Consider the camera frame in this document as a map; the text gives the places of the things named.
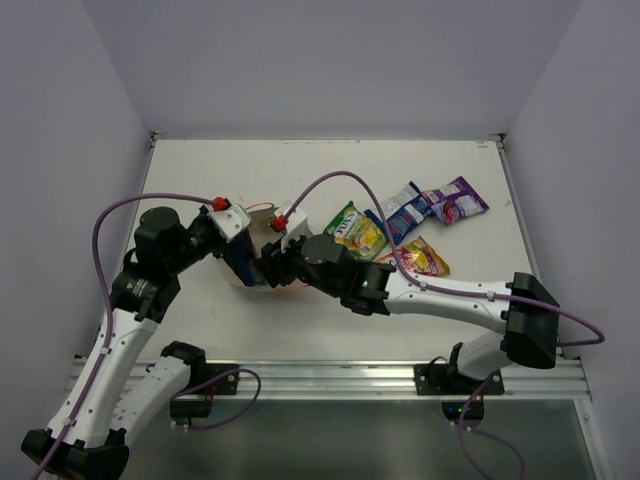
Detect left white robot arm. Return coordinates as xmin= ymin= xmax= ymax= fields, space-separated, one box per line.
xmin=21 ymin=205 xmax=250 ymax=479

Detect white paper bag orange handles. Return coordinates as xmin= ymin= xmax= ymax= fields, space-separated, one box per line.
xmin=216 ymin=202 xmax=306 ymax=293

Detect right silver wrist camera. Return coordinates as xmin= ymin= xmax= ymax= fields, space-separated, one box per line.
xmin=270 ymin=201 xmax=310 ymax=253

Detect orange fruit candy packet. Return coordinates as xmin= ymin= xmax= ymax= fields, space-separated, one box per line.
xmin=396 ymin=236 xmax=450 ymax=277

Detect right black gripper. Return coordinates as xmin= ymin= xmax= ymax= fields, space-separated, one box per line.
xmin=253 ymin=227 xmax=344 ymax=300

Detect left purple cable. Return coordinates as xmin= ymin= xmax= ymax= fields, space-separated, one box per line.
xmin=29 ymin=193 xmax=229 ymax=480

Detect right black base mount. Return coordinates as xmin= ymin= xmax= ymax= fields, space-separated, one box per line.
xmin=413 ymin=356 xmax=505 ymax=426

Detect blue white chips bag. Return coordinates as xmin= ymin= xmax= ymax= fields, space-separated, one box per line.
xmin=364 ymin=181 xmax=434 ymax=246

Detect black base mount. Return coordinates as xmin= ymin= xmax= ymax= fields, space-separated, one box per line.
xmin=413 ymin=356 xmax=505 ymax=426
xmin=169 ymin=363 xmax=239 ymax=424

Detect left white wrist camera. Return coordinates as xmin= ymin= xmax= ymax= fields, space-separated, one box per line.
xmin=208 ymin=205 xmax=252 ymax=243

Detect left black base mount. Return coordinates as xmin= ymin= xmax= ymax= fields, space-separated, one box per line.
xmin=169 ymin=363 xmax=239 ymax=424

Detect pink snack packet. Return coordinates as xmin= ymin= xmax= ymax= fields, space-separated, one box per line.
xmin=421 ymin=176 xmax=490 ymax=226

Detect purple blue snack bar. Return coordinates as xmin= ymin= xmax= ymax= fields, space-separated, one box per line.
xmin=230 ymin=230 xmax=257 ymax=287

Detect aluminium front rail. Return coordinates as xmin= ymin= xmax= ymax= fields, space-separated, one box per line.
xmin=208 ymin=359 xmax=591 ymax=401

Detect yellow green candy packet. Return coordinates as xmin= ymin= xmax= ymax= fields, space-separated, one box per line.
xmin=323 ymin=201 xmax=387 ymax=261

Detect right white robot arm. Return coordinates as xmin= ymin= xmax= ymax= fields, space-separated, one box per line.
xmin=255 ymin=235 xmax=559 ymax=393

